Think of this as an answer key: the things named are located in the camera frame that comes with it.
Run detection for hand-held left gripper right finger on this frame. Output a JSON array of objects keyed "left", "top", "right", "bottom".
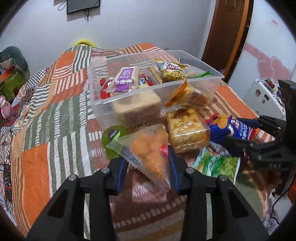
[{"left": 168, "top": 146, "right": 270, "bottom": 241}]

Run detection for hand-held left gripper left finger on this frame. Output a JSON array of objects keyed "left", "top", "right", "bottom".
[{"left": 26, "top": 158, "right": 129, "bottom": 241}]

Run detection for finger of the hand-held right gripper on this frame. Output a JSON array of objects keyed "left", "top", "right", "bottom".
[
  {"left": 220, "top": 136, "right": 287, "bottom": 171},
  {"left": 236, "top": 115, "right": 287, "bottom": 137}
]

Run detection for blue chip bag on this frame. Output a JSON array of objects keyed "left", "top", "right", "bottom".
[{"left": 205, "top": 113, "right": 257, "bottom": 160}]

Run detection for clear packet of orange snacks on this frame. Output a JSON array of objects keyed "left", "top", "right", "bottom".
[{"left": 106, "top": 124, "right": 171, "bottom": 193}]

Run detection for brown bread loaf package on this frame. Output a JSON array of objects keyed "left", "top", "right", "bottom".
[{"left": 112, "top": 89, "right": 162, "bottom": 128}]

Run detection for clear plastic storage container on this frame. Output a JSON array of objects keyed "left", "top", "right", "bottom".
[{"left": 89, "top": 50, "right": 225, "bottom": 129}]

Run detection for clear pastry box orange edge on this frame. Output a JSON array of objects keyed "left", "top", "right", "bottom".
[{"left": 165, "top": 80, "right": 214, "bottom": 108}]

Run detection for clear snack packet green edge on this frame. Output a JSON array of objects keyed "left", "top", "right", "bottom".
[{"left": 185, "top": 71, "right": 212, "bottom": 79}]

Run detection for red snack packet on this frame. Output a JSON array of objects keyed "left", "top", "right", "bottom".
[{"left": 99, "top": 74, "right": 153, "bottom": 99}]

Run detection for purple snack packet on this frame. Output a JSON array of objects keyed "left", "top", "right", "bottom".
[{"left": 107, "top": 66, "right": 141, "bottom": 93}]

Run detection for white suitcase with stickers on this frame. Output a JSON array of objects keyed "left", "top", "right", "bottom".
[{"left": 244, "top": 79, "right": 286, "bottom": 121}]

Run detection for green pea snack packet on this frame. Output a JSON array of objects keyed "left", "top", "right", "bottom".
[{"left": 192, "top": 147, "right": 242, "bottom": 184}]

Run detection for green round jelly cup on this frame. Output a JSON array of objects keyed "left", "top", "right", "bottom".
[{"left": 101, "top": 125, "right": 130, "bottom": 159}]

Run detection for clear box of golden pastries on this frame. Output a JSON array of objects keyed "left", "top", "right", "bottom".
[{"left": 166, "top": 108, "right": 211, "bottom": 153}]

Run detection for white sliding door pink hearts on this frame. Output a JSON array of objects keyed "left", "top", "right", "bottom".
[{"left": 225, "top": 0, "right": 296, "bottom": 93}]

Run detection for striped patchwork quilt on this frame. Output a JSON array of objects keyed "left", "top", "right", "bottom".
[{"left": 9, "top": 43, "right": 275, "bottom": 241}]

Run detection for brown wooden door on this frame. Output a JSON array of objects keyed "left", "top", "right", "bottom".
[{"left": 201, "top": 0, "right": 251, "bottom": 81}]

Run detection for yellow noodle snack packet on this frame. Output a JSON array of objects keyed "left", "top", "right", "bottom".
[{"left": 161, "top": 68, "right": 186, "bottom": 82}]

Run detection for biscuit packet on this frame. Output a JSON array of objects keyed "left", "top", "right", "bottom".
[{"left": 147, "top": 67, "right": 163, "bottom": 84}]

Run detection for white brown wafer packet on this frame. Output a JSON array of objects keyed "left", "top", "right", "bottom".
[{"left": 155, "top": 59, "right": 190, "bottom": 71}]

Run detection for checkered patchwork blanket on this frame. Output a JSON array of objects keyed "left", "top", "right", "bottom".
[{"left": 0, "top": 68, "right": 50, "bottom": 223}]

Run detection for pink bunny toy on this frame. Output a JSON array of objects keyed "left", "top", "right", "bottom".
[{"left": 0, "top": 96, "right": 12, "bottom": 118}]

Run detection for yellow curved object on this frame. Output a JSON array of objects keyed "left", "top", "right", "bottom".
[{"left": 73, "top": 38, "right": 97, "bottom": 47}]

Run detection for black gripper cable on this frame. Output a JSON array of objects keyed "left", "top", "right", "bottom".
[{"left": 268, "top": 192, "right": 289, "bottom": 223}]

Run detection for small black wall monitor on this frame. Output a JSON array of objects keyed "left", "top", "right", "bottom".
[{"left": 67, "top": 0, "right": 101, "bottom": 15}]

